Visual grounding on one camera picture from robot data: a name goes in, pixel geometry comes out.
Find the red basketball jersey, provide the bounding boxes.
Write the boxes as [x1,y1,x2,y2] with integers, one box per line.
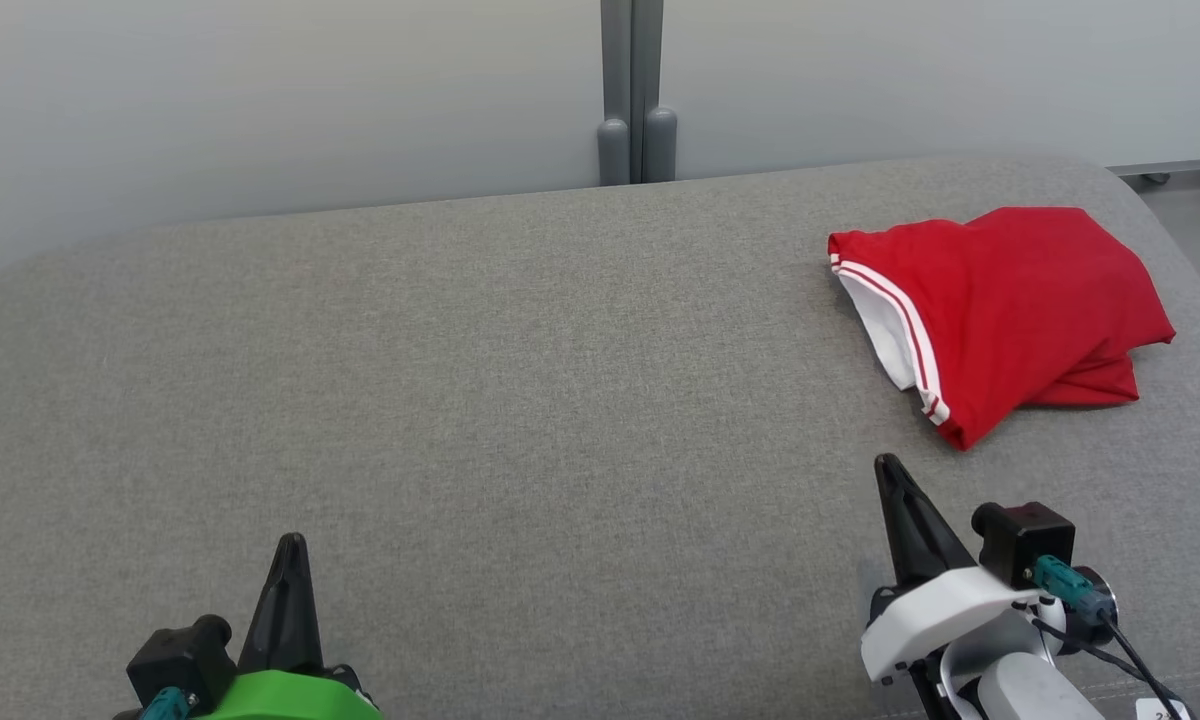
[828,206,1176,453]

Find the grey metal partition foot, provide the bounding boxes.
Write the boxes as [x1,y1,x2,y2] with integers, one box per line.
[1108,157,1200,178]

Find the white partition panel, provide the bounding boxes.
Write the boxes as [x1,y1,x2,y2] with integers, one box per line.
[0,0,606,286]
[665,0,1200,183]

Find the left teal-plug black cable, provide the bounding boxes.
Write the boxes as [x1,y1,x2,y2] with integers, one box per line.
[138,686,195,720]

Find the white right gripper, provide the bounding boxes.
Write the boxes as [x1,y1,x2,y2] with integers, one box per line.
[859,454,1048,687]

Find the teal-plug black cable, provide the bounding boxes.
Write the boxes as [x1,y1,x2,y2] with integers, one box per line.
[138,686,195,720]
[1030,555,1189,706]

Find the red white-trimmed shorts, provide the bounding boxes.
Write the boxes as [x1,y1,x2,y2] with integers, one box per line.
[1025,350,1142,408]

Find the right teal-plug black cable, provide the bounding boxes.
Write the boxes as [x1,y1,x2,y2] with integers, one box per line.
[1030,555,1189,706]

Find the grey partition post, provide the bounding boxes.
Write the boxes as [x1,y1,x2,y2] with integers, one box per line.
[632,0,679,184]
[597,0,633,187]

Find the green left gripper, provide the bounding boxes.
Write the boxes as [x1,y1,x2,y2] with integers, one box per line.
[193,532,383,720]

